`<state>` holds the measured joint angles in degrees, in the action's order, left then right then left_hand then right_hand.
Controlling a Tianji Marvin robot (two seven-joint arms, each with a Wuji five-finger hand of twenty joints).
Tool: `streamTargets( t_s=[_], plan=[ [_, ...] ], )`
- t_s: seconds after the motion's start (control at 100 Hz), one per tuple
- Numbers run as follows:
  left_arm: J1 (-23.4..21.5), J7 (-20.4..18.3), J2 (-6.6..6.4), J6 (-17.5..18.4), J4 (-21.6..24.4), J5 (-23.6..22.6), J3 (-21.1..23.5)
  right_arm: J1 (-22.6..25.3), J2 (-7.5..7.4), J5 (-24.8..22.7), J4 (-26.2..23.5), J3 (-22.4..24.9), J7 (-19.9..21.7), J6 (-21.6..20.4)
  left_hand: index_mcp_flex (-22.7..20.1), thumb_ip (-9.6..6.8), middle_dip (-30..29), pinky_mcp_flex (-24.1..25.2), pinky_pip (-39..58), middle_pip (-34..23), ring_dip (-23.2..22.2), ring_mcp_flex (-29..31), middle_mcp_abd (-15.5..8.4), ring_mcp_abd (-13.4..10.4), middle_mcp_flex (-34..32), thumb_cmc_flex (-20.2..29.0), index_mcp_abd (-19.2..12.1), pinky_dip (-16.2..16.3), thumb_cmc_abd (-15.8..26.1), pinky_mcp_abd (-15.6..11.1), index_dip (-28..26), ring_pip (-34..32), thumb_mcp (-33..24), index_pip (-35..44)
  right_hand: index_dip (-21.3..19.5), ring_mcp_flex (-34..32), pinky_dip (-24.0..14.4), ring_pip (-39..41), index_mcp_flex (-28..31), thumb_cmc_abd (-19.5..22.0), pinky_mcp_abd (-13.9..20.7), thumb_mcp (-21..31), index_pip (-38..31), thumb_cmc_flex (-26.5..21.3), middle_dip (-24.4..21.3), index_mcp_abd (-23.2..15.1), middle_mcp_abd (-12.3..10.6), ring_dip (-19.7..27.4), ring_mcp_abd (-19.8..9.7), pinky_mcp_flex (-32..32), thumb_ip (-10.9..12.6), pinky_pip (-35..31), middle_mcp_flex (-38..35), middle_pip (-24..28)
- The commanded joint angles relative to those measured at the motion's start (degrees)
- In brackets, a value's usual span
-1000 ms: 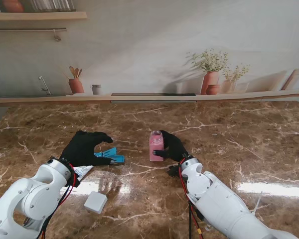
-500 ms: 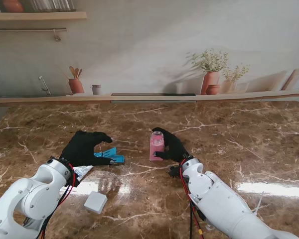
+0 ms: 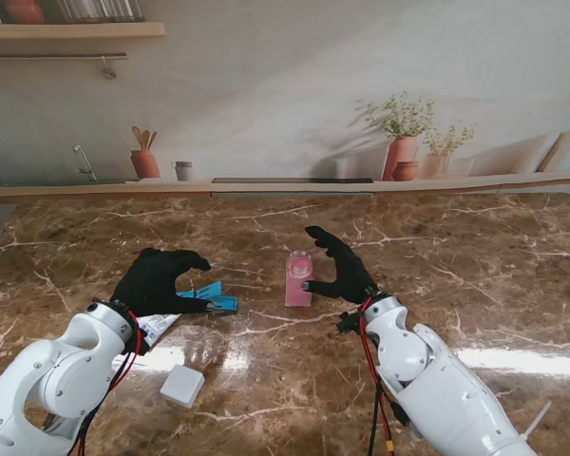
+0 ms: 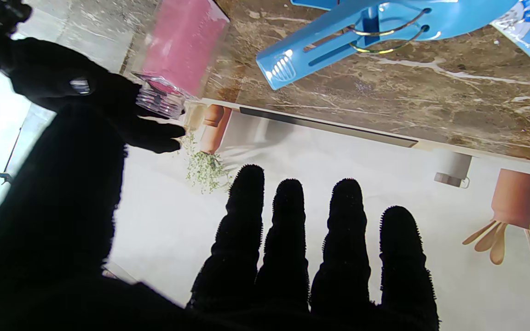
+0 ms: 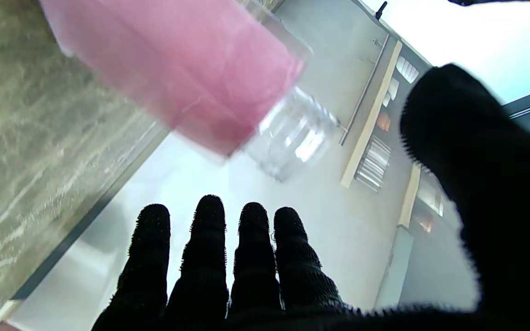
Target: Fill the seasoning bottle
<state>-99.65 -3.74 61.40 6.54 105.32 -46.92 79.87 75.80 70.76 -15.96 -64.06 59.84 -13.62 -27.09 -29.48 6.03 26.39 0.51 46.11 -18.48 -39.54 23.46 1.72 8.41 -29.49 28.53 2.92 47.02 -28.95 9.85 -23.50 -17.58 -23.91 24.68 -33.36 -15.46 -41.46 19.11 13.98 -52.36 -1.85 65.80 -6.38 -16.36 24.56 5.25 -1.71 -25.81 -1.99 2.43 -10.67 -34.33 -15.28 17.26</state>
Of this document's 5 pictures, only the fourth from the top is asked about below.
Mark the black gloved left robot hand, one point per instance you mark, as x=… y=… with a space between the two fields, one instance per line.
x=62 y=230

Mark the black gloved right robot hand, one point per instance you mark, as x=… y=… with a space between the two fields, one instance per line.
x=53 y=76

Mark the clear square bottle pink seasoning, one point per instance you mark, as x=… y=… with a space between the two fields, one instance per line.
x=182 y=41

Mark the blue plastic bag clip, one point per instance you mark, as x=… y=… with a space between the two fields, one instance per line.
x=453 y=18

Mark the grey mug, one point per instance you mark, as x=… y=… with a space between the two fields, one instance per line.
x=453 y=168

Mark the terracotta pot with wooden utensils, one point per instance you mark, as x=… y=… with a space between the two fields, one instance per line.
x=518 y=197

